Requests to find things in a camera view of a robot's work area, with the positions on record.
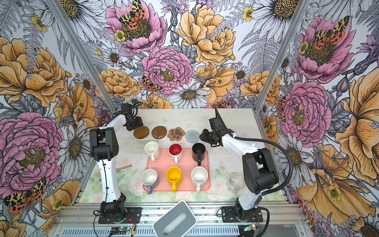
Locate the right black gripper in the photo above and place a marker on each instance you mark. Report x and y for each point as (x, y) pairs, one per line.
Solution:
(204, 137)

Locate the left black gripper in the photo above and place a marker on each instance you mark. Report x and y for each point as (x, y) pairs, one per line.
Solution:
(139, 123)

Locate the matte brown round coaster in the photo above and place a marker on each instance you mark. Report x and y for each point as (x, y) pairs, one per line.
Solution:
(141, 132)

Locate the grey blue round coaster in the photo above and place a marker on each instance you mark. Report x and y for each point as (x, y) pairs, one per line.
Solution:
(192, 136)

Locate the black mug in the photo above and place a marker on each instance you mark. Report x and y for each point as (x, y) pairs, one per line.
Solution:
(198, 153)

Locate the glossy brown round coaster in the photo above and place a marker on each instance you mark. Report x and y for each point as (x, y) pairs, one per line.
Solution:
(159, 132)

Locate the brown paw print coaster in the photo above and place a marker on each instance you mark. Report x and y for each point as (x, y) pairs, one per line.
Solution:
(176, 134)

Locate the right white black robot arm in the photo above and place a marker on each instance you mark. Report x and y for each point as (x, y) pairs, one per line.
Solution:
(259, 171)

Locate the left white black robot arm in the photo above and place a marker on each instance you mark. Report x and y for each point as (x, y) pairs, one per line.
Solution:
(104, 148)

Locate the clear glass cup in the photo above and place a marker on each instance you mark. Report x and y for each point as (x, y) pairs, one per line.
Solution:
(235, 182)

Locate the white mug off tray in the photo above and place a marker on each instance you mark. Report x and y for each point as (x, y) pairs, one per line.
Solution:
(152, 149)

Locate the white mug red inside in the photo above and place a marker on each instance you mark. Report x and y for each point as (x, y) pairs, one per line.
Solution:
(176, 152)

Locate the white mug front right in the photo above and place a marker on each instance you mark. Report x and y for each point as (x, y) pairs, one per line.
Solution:
(199, 177)

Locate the small wooden mallet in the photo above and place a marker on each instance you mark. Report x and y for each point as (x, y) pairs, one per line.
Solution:
(124, 167)

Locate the pink rectangular tray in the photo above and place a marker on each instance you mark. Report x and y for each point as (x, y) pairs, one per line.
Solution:
(184, 168)

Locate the yellow mug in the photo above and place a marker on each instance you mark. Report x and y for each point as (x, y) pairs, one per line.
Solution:
(174, 177)

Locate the green circuit board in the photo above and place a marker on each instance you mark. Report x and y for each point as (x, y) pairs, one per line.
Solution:
(118, 230)

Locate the white mug purple handle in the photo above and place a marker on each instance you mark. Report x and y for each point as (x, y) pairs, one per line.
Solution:
(150, 180)

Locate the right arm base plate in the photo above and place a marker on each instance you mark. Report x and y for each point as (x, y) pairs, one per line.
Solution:
(231, 214)

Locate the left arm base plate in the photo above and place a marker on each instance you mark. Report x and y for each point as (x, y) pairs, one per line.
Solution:
(131, 215)

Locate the aluminium front rail frame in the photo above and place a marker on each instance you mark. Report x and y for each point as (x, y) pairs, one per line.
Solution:
(279, 220)

